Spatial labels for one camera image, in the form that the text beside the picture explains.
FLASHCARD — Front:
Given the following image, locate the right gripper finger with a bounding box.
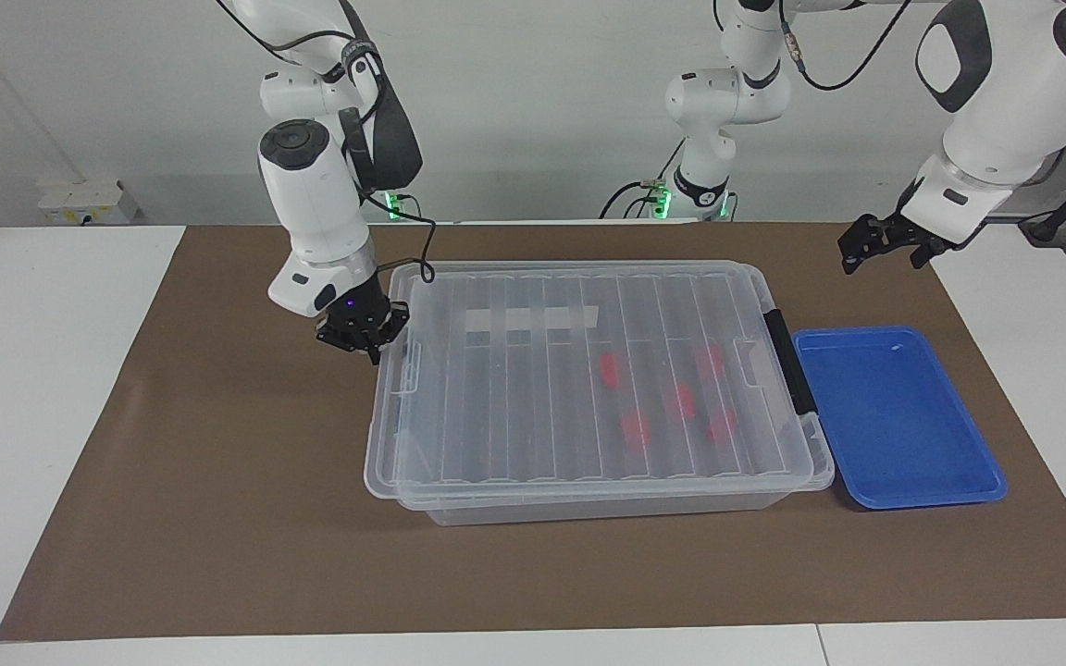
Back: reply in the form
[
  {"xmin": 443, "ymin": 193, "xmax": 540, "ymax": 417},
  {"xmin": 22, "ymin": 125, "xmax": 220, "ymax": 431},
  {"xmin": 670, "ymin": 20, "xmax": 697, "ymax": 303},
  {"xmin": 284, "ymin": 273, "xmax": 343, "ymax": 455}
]
[
  {"xmin": 363, "ymin": 303, "xmax": 411, "ymax": 366},
  {"xmin": 315, "ymin": 316, "xmax": 360, "ymax": 353}
]

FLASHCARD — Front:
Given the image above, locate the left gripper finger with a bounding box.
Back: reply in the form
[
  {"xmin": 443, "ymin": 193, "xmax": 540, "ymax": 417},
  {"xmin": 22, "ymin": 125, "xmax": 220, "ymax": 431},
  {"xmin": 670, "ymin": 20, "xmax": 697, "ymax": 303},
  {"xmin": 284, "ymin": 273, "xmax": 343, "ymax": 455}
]
[
  {"xmin": 837, "ymin": 214, "xmax": 900, "ymax": 277},
  {"xmin": 903, "ymin": 233, "xmax": 947, "ymax": 272}
]

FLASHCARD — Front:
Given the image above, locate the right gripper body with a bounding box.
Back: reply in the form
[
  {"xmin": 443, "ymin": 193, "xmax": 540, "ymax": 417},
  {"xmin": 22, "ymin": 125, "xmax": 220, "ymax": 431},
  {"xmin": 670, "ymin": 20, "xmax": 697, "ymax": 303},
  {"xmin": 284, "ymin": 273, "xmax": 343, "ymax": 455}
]
[{"xmin": 328, "ymin": 276, "xmax": 394, "ymax": 331}]

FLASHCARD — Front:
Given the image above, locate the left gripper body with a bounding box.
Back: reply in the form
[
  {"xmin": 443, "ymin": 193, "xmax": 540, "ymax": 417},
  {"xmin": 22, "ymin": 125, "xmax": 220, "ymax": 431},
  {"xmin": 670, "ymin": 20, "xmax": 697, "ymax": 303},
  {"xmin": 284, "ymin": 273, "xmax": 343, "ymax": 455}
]
[{"xmin": 892, "ymin": 211, "xmax": 961, "ymax": 254}]

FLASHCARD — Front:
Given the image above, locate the black box latch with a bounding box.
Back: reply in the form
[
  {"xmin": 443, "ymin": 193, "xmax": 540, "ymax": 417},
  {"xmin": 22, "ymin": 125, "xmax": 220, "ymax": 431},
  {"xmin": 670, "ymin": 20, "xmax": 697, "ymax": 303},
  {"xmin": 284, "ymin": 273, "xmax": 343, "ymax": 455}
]
[{"xmin": 766, "ymin": 307, "xmax": 818, "ymax": 416}]

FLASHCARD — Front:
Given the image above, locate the clear plastic storage box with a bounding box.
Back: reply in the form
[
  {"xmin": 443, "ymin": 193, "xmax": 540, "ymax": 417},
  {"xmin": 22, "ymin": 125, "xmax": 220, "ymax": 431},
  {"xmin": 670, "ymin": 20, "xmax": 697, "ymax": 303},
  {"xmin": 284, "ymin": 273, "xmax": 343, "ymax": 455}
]
[
  {"xmin": 394, "ymin": 485, "xmax": 813, "ymax": 527},
  {"xmin": 364, "ymin": 260, "xmax": 836, "ymax": 501}
]

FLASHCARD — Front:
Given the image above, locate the blue plastic tray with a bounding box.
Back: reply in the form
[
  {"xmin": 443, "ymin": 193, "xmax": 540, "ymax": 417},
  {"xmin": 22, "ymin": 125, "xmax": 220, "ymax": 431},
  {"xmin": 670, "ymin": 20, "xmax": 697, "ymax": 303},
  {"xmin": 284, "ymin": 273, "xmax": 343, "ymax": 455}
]
[{"xmin": 791, "ymin": 325, "xmax": 1009, "ymax": 511}]

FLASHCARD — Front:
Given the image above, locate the white power outlet strip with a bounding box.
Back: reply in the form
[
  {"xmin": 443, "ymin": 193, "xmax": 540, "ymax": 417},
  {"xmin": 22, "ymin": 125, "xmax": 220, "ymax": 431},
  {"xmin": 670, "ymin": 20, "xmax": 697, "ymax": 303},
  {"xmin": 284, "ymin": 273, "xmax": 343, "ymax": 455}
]
[{"xmin": 37, "ymin": 179, "xmax": 140, "ymax": 227}]

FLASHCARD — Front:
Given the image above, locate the black cable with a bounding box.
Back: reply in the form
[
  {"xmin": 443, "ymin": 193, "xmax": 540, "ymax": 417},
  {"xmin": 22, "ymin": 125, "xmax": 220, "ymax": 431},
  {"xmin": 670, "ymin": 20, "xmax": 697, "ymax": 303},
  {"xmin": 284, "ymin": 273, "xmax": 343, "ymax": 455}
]
[
  {"xmin": 599, "ymin": 139, "xmax": 688, "ymax": 221},
  {"xmin": 233, "ymin": 0, "xmax": 356, "ymax": 68},
  {"xmin": 359, "ymin": 187, "xmax": 437, "ymax": 284},
  {"xmin": 777, "ymin": 0, "xmax": 913, "ymax": 93}
]

